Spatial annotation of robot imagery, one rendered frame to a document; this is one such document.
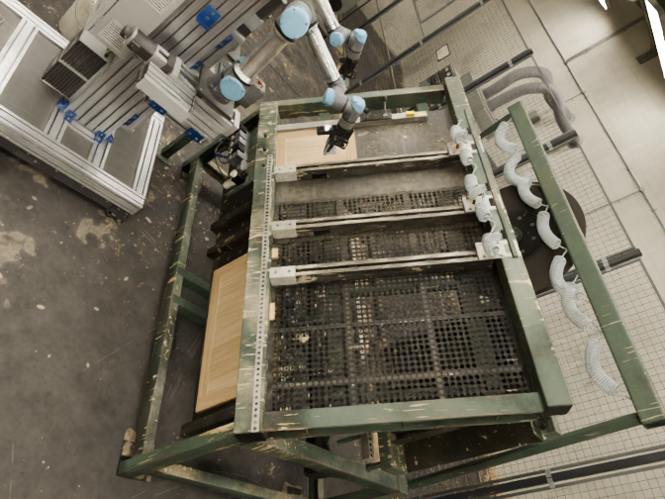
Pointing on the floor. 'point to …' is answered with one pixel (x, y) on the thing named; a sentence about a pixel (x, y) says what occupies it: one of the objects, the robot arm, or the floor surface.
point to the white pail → (75, 18)
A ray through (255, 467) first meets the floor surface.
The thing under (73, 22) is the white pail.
